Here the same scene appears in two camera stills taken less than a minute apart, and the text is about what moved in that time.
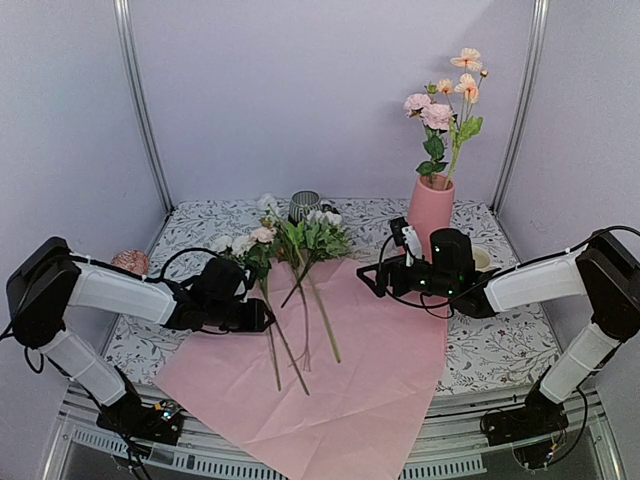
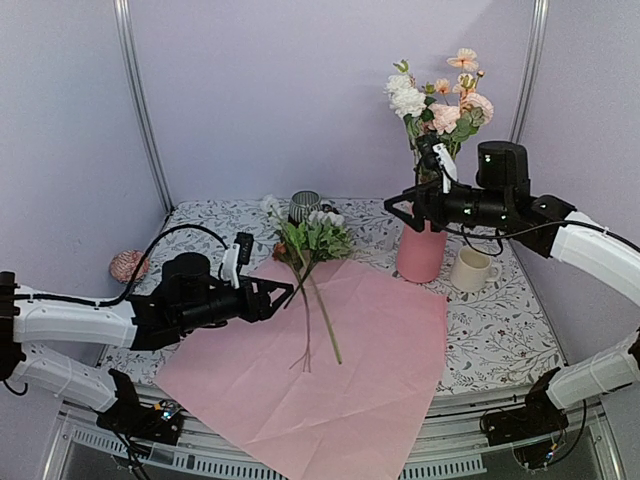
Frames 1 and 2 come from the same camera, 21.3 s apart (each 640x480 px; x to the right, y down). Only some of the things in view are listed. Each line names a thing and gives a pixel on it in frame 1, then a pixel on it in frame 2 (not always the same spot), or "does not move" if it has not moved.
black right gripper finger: (380, 287) to (417, 195)
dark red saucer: (329, 208) does not move
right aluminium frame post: (528, 102) does not move
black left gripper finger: (264, 316) to (270, 286)
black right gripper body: (439, 284) to (490, 208)
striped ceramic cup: (303, 202) does not move
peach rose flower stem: (256, 247) to (482, 103)
